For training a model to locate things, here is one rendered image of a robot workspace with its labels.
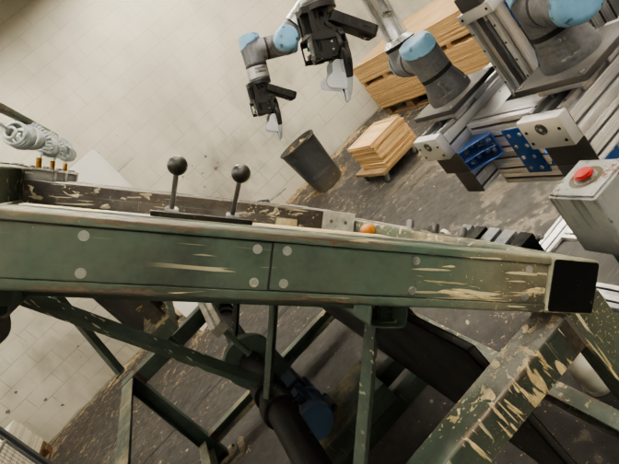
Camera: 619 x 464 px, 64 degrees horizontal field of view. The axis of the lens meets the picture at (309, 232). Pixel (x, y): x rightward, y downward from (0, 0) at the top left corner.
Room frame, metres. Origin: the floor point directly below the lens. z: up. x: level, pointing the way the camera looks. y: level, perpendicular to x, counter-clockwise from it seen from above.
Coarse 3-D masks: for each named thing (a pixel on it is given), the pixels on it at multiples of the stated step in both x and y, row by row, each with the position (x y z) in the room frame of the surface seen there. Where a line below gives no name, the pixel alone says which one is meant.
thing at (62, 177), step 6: (48, 132) 1.89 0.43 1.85; (54, 138) 1.90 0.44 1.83; (60, 156) 1.86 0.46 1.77; (54, 162) 1.87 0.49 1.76; (60, 168) 1.83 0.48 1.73; (60, 174) 1.84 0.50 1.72; (66, 174) 1.87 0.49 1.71; (60, 180) 1.84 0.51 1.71; (66, 180) 1.88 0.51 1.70; (102, 186) 1.85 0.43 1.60; (108, 186) 1.85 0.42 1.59; (162, 192) 1.87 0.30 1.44; (168, 192) 1.87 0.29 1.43; (216, 198) 1.89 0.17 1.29; (276, 204) 1.92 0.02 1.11; (324, 210) 1.94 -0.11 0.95; (330, 210) 1.94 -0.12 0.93
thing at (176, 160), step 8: (168, 160) 0.95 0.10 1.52; (176, 160) 0.94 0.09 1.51; (184, 160) 0.94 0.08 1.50; (168, 168) 0.94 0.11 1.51; (176, 168) 0.93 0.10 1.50; (184, 168) 0.94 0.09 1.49; (176, 176) 0.95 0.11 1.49; (176, 184) 0.96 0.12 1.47; (176, 192) 0.97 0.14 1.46; (168, 208) 0.98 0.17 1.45; (176, 208) 0.99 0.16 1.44
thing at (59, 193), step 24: (48, 168) 1.66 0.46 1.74; (24, 192) 1.59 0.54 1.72; (48, 192) 1.60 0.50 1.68; (72, 192) 1.60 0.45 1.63; (96, 192) 1.61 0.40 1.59; (120, 192) 1.62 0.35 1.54; (144, 192) 1.63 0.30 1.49; (240, 216) 1.66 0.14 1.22; (264, 216) 1.67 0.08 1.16; (288, 216) 1.68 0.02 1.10; (312, 216) 1.69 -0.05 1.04; (336, 216) 1.70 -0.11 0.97
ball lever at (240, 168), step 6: (234, 168) 0.95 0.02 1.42; (240, 168) 0.95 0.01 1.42; (246, 168) 0.95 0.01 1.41; (234, 174) 0.95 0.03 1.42; (240, 174) 0.95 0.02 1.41; (246, 174) 0.95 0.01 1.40; (240, 180) 0.95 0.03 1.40; (246, 180) 0.95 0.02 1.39; (240, 186) 0.97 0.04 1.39; (234, 192) 0.98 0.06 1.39; (234, 198) 0.98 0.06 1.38; (234, 204) 0.99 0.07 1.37; (234, 210) 0.99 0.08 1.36; (228, 216) 0.99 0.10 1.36; (234, 216) 0.99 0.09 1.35
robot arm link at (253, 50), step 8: (256, 32) 1.77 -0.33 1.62; (240, 40) 1.77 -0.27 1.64; (248, 40) 1.75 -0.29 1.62; (256, 40) 1.76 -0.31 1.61; (240, 48) 1.78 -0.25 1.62; (248, 48) 1.75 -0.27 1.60; (256, 48) 1.75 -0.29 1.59; (264, 48) 1.75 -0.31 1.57; (248, 56) 1.75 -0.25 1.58; (256, 56) 1.75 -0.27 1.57; (264, 56) 1.76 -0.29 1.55; (248, 64) 1.76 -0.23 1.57; (256, 64) 1.74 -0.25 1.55
